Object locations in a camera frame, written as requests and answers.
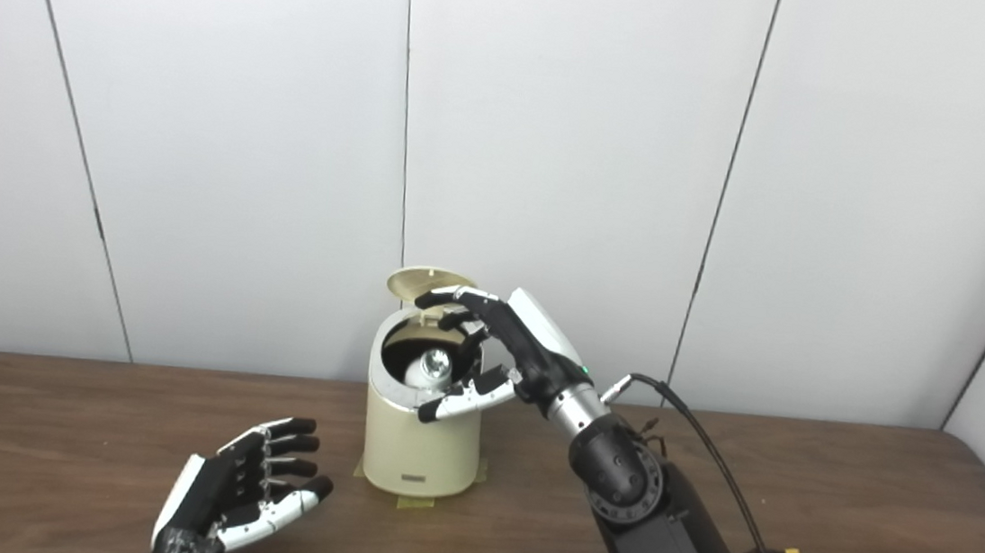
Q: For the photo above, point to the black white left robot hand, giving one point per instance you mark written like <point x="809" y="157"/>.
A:
<point x="205" y="488"/>

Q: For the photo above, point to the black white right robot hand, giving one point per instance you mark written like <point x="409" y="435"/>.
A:
<point x="531" y="348"/>

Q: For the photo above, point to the small white plastic bottle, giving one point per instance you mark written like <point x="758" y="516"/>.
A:
<point x="429" y="368"/>

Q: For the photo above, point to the cream round bin lid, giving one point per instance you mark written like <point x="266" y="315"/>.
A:
<point x="419" y="283"/>

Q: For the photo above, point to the cream-colored cylindrical bin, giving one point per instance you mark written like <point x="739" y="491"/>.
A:
<point x="421" y="455"/>

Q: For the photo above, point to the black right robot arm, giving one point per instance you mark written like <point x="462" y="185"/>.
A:
<point x="658" y="527"/>

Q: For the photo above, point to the yellow masking tape piece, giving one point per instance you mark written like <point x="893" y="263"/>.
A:
<point x="415" y="502"/>
<point x="359" y="469"/>
<point x="481" y="471"/>

